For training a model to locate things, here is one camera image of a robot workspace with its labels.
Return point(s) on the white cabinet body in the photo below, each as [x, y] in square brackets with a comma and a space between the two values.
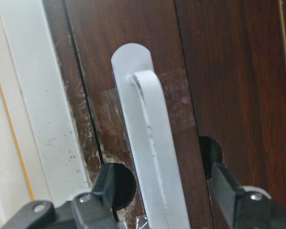
[40, 155]

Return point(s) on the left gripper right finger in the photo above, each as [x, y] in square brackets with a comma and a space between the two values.
[245, 207]

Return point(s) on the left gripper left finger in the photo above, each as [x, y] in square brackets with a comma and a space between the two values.
[93, 210]

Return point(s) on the white drawer handle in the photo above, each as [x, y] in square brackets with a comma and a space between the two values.
[150, 137]

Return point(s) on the dark wooden drawer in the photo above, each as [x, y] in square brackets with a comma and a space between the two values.
[222, 66]

